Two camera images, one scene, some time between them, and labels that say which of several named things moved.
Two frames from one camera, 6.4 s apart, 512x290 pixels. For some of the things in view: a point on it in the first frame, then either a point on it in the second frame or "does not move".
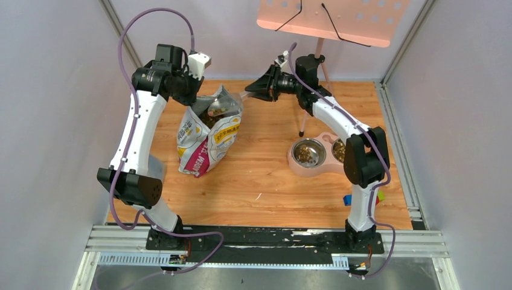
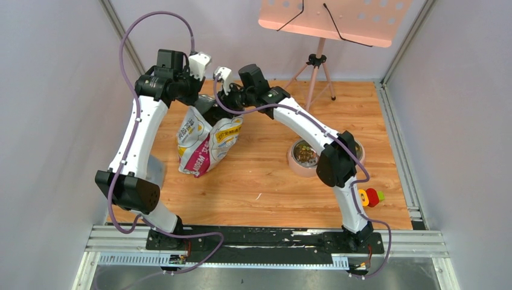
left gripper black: [191, 93] does not move
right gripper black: [265, 88] to [226, 100]
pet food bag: [203, 139] does not move
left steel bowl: [308, 153] does not move
